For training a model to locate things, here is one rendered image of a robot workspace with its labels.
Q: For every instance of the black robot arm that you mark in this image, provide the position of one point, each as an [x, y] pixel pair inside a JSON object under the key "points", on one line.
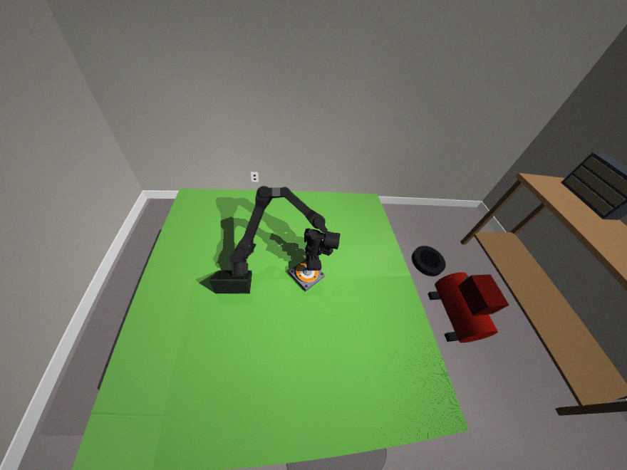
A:
{"points": [[263, 197]]}

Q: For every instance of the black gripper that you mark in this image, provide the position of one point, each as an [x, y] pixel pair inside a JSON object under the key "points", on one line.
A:
{"points": [[313, 263]]}

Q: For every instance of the orange round plate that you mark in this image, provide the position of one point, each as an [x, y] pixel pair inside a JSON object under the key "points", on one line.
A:
{"points": [[304, 278]]}

